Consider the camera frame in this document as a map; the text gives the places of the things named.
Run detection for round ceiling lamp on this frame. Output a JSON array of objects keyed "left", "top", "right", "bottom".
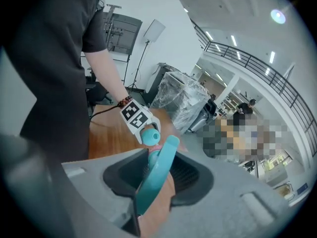
[{"left": 270, "top": 8, "right": 287, "bottom": 25}]

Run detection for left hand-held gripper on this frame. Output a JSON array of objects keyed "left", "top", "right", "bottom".
[{"left": 120, "top": 99, "right": 161, "bottom": 145}]

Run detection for white light panel on stand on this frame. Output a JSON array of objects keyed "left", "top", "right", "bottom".
[{"left": 126, "top": 19, "right": 166, "bottom": 94}]

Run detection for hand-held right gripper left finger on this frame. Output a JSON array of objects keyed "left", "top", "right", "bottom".
[{"left": 61, "top": 148, "right": 149, "bottom": 238}]

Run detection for black balcony railing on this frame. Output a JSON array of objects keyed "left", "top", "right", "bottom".
[{"left": 190, "top": 18, "right": 317, "bottom": 158}]

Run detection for light blue egg-shaped object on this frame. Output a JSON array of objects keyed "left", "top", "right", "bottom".
[{"left": 140, "top": 128, "right": 162, "bottom": 147}]

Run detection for person's left forearm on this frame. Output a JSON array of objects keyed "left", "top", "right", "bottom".
[{"left": 84, "top": 50, "right": 132, "bottom": 106}]

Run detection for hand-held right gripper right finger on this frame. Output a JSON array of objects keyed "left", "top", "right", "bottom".
[{"left": 158, "top": 152, "right": 289, "bottom": 238}]

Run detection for black monitor on stand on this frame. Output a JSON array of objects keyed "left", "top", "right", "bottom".
[{"left": 103, "top": 3, "right": 143, "bottom": 64}]

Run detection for grey wheeled machine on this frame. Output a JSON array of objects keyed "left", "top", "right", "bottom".
[{"left": 188, "top": 94, "right": 219, "bottom": 133}]

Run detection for brown bead bracelet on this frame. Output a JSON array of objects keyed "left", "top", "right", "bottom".
[{"left": 116, "top": 95, "right": 134, "bottom": 110}]

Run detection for black office chair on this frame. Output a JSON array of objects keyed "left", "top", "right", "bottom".
[{"left": 85, "top": 82, "right": 112, "bottom": 107}]

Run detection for plastic-wrapped machine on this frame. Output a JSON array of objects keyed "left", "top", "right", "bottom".
[{"left": 150, "top": 70, "right": 211, "bottom": 135}]

